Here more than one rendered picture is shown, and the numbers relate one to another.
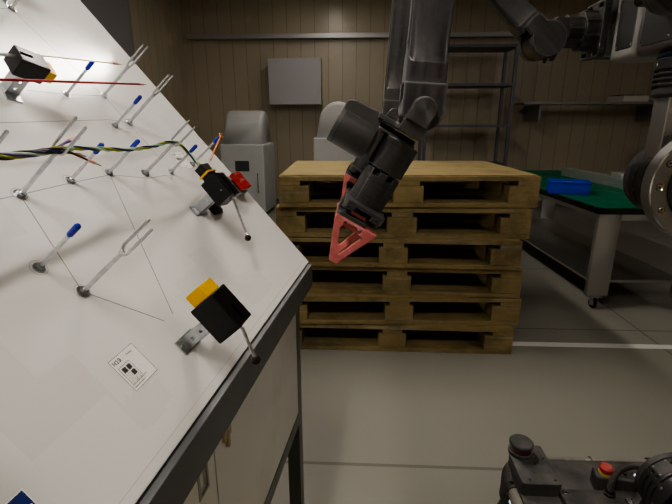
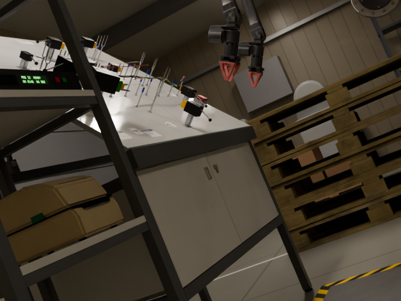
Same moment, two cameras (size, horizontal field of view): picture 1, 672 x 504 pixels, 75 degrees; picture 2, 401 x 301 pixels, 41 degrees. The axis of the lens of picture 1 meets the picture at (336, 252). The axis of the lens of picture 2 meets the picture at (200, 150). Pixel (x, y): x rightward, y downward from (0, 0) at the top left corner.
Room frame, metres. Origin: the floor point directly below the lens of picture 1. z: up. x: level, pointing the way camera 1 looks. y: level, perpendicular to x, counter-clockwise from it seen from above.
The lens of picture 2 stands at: (-1.54, -0.38, 0.66)
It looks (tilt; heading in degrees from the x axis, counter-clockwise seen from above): 4 degrees up; 15
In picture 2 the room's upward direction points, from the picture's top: 23 degrees counter-clockwise
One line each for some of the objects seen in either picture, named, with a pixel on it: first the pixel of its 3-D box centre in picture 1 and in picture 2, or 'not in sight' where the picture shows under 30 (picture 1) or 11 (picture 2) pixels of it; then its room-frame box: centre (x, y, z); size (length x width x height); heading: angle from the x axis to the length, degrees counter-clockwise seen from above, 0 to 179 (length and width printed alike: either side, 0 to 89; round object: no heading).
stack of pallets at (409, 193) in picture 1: (392, 245); (358, 149); (2.70, -0.36, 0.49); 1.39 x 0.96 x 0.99; 88
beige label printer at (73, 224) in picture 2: not in sight; (53, 215); (-0.19, 0.46, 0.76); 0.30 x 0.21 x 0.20; 84
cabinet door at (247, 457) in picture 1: (266, 413); (244, 187); (0.87, 0.16, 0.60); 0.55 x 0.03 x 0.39; 171
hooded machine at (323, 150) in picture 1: (341, 158); (330, 129); (6.33, -0.08, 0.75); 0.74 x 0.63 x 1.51; 87
